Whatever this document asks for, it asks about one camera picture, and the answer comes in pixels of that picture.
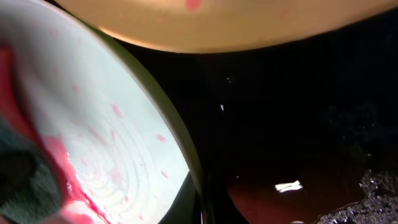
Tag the green orange sponge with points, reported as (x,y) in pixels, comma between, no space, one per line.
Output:
(29,189)

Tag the yellow plate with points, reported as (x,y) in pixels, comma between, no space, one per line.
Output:
(214,26)

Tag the round black tray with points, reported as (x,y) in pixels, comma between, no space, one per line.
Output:
(304,131)

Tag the light blue plate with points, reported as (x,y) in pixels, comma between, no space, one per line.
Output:
(116,144)

